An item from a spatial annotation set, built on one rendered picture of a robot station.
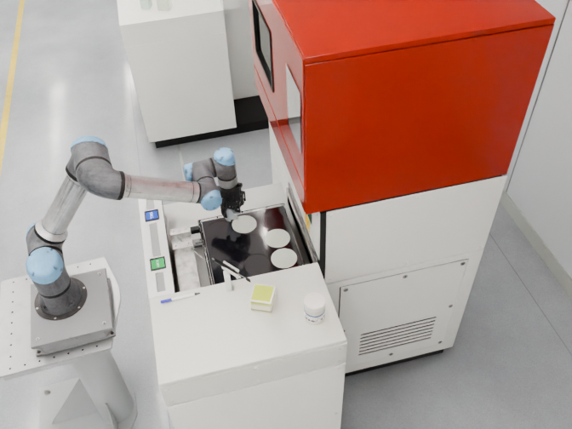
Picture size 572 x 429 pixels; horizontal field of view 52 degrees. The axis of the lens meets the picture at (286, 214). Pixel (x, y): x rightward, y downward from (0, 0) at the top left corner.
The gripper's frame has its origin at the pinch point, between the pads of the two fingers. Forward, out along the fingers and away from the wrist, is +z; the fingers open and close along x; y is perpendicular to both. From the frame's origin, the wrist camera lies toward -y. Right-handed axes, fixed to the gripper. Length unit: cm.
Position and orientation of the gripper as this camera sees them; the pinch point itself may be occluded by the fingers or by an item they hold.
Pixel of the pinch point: (228, 218)
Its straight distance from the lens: 241.5
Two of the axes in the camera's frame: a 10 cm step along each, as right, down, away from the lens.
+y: 9.6, 1.8, -2.1
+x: 2.7, -6.9, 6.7
